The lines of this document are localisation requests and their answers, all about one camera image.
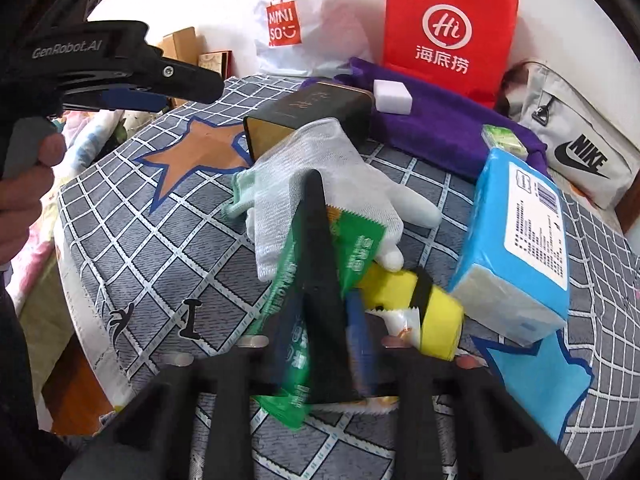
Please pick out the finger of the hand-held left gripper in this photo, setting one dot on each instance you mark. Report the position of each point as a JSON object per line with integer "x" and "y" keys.
{"x": 132, "y": 100}
{"x": 192, "y": 82}

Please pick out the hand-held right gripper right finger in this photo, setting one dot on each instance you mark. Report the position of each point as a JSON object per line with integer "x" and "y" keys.
{"x": 357, "y": 340}

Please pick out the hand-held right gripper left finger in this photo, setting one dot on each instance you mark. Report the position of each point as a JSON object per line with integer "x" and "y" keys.
{"x": 292, "y": 335}

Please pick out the yellow black striped sweatband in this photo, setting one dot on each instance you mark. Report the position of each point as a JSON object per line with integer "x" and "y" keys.
{"x": 440, "y": 320}

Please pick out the green snack packet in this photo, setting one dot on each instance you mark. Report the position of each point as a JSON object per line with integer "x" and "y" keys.
{"x": 360, "y": 245}

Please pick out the white knit glove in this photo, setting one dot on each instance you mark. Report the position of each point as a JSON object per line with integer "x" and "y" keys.
{"x": 345, "y": 160}

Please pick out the blue tissue pack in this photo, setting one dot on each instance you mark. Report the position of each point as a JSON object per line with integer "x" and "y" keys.
{"x": 500, "y": 240}

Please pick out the person's left hand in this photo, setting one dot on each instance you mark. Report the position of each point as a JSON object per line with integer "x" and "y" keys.
{"x": 25, "y": 210}

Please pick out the small patterned box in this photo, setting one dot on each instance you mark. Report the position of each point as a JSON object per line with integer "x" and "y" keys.
{"x": 215, "y": 62}

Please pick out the brown cardboard box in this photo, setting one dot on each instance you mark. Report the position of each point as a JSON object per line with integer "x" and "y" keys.
{"x": 182, "y": 45}

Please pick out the dark green tin box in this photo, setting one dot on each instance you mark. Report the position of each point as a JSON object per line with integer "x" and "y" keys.
{"x": 310, "y": 105}

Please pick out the grey checked star blanket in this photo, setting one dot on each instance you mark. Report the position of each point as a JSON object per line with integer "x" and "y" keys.
{"x": 150, "y": 240}

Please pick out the white plastic bag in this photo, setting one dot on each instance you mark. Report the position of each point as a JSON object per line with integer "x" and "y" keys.
{"x": 320, "y": 10}

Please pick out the white sponge block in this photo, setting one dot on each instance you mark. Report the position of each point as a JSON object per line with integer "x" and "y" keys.
{"x": 392, "y": 97}

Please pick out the purple towel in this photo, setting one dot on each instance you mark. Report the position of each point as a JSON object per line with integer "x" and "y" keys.
{"x": 440, "y": 125}

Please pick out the small green tissue packet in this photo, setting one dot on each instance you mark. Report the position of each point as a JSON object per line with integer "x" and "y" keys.
{"x": 505, "y": 140}

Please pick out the grey bag with black logo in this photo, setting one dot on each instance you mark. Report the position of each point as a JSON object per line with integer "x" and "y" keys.
{"x": 575, "y": 125}

